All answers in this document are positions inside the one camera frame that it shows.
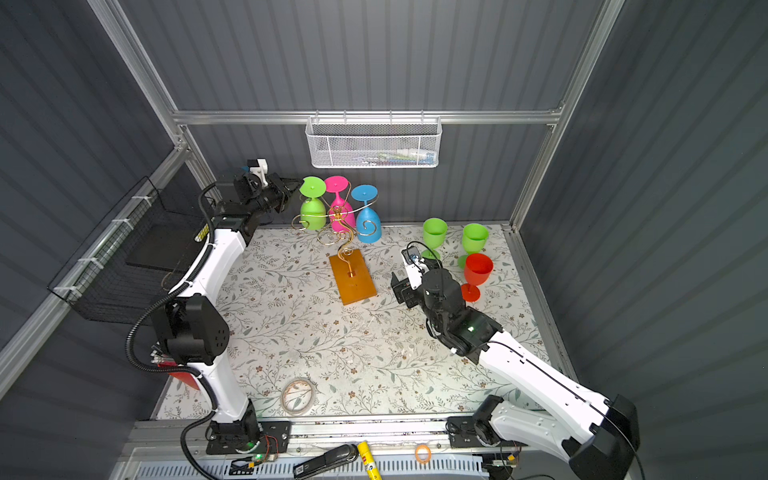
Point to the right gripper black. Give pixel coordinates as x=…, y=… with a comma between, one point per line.
x=405, y=289

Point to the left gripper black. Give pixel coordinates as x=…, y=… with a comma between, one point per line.
x=275, y=187

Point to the green wine glass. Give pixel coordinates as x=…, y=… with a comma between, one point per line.
x=434, y=235
x=474, y=238
x=313, y=209

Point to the red wine glass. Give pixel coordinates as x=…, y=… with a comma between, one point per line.
x=477, y=270

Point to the gold wire wine glass rack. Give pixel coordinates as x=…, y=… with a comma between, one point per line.
x=350, y=271

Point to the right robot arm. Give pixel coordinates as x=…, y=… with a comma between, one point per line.
x=596, y=436

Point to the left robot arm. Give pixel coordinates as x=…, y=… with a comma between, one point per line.
x=192, y=332

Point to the pink wine glass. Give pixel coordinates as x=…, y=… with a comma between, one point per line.
x=340, y=211

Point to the blue wine glass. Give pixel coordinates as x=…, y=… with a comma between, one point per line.
x=368, y=223

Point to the clear tape roll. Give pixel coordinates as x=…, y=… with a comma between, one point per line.
x=298, y=396

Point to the black stapler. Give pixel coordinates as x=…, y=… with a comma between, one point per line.
x=329, y=460

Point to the red pencil cup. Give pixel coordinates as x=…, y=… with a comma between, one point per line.
x=163, y=361

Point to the white mesh wall basket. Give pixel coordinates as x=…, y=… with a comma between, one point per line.
x=392, y=143

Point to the black wire wall basket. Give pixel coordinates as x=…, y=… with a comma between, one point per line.
x=141, y=250

